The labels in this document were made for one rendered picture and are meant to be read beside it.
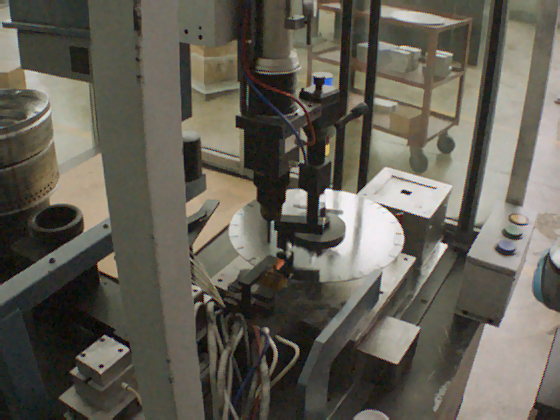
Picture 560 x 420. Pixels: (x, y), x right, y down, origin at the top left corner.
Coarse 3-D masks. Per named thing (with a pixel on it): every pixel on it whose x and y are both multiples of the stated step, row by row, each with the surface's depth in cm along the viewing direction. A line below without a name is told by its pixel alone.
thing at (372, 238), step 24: (288, 192) 127; (336, 192) 128; (240, 216) 118; (360, 216) 119; (384, 216) 119; (240, 240) 111; (264, 240) 111; (360, 240) 112; (384, 240) 112; (288, 264) 105; (312, 264) 105; (336, 264) 105; (360, 264) 105; (384, 264) 105
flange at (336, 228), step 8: (328, 216) 114; (336, 216) 117; (328, 224) 113; (336, 224) 114; (344, 224) 115; (296, 232) 112; (328, 232) 112; (336, 232) 112; (344, 232) 112; (304, 240) 110; (312, 240) 110; (320, 240) 110; (328, 240) 110; (336, 240) 111
